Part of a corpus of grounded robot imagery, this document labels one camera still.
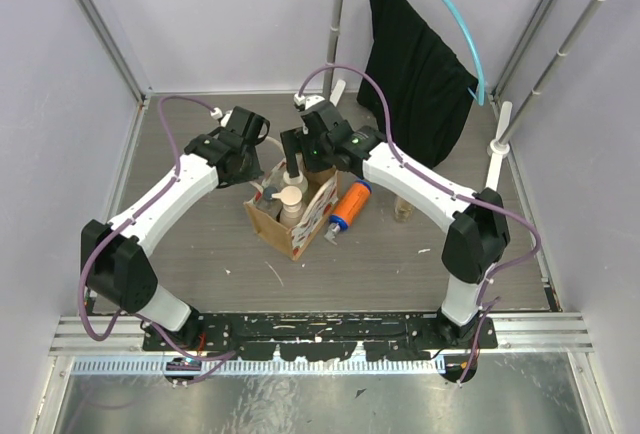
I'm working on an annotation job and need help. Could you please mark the cream round cap bottle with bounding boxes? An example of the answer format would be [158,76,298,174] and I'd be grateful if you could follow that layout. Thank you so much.
[281,166,309,194]

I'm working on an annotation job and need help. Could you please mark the orange bottle blue cap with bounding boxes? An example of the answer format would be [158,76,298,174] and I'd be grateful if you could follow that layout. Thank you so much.
[324,180,372,245]

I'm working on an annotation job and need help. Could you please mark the clear amber liquid bottle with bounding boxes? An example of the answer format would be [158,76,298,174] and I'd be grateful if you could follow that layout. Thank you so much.
[394,196,414,223]

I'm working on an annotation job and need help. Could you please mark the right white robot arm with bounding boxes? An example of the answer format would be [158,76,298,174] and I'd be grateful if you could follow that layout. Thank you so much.
[281,95,510,348]

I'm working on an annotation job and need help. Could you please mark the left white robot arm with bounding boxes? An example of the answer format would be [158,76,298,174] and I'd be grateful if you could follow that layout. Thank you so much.
[78,107,270,350]

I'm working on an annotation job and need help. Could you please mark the beige pump dispenser bottle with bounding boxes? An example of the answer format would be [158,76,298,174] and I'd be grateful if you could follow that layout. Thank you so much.
[277,187,305,228]

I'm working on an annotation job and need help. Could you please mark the black hanging cloth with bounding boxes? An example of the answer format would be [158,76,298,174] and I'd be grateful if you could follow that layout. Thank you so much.
[365,0,478,168]

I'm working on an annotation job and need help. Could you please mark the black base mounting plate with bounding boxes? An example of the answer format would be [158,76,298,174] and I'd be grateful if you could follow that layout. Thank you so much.
[140,311,498,362]

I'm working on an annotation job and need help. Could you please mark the aluminium frame rail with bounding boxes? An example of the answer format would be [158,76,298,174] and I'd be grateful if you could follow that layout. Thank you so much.
[49,312,594,356]

